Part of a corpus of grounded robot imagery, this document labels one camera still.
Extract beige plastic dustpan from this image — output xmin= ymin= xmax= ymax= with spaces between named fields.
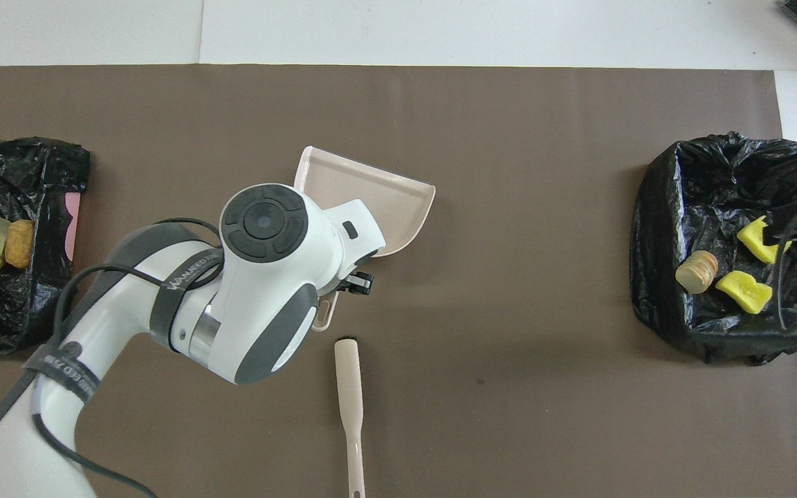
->
xmin=293 ymin=145 xmax=437 ymax=332

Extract brown bread roll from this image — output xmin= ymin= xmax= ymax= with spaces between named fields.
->
xmin=4 ymin=219 xmax=35 ymax=270

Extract pale layered bread chunk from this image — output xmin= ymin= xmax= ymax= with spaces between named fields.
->
xmin=675 ymin=250 xmax=720 ymax=295

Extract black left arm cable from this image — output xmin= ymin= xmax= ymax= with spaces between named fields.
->
xmin=0 ymin=217 xmax=223 ymax=498

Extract pink bin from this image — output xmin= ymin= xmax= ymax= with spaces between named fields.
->
xmin=64 ymin=192 xmax=82 ymax=260

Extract black bag lined bin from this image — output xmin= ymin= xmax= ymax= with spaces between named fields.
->
xmin=630 ymin=131 xmax=797 ymax=365

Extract beige hand brush black bristles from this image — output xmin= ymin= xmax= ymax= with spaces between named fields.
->
xmin=333 ymin=337 xmax=366 ymax=498

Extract black trash bag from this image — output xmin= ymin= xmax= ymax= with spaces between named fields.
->
xmin=0 ymin=137 xmax=91 ymax=353

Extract brown table mat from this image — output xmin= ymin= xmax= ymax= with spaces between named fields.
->
xmin=0 ymin=66 xmax=797 ymax=498

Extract yellow sponge piece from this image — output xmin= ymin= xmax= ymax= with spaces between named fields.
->
xmin=738 ymin=215 xmax=795 ymax=264
xmin=715 ymin=270 xmax=774 ymax=315

